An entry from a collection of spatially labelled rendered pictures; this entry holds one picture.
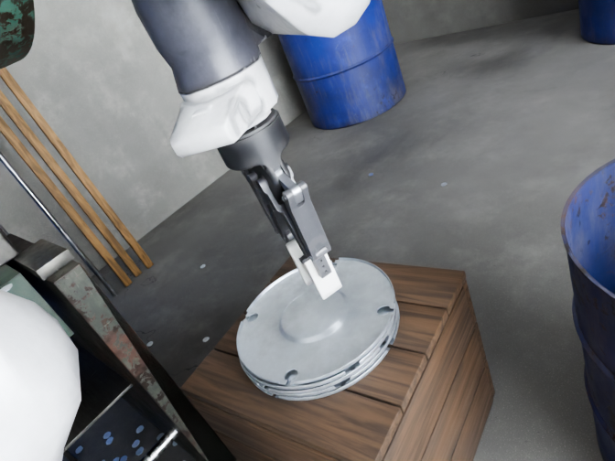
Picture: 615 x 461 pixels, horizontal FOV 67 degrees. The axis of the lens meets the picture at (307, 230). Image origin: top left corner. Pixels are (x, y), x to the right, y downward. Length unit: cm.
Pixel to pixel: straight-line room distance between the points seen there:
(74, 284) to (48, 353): 58
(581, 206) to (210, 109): 57
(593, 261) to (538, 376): 35
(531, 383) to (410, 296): 39
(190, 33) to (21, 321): 27
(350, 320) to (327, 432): 18
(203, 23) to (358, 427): 54
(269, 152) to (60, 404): 30
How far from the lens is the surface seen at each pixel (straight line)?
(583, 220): 82
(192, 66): 45
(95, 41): 247
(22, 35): 99
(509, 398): 111
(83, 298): 87
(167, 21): 45
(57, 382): 28
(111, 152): 243
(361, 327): 77
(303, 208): 48
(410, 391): 72
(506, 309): 128
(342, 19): 41
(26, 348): 28
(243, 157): 48
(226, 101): 44
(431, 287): 85
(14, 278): 89
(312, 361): 75
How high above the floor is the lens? 91
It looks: 30 degrees down
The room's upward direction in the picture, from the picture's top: 24 degrees counter-clockwise
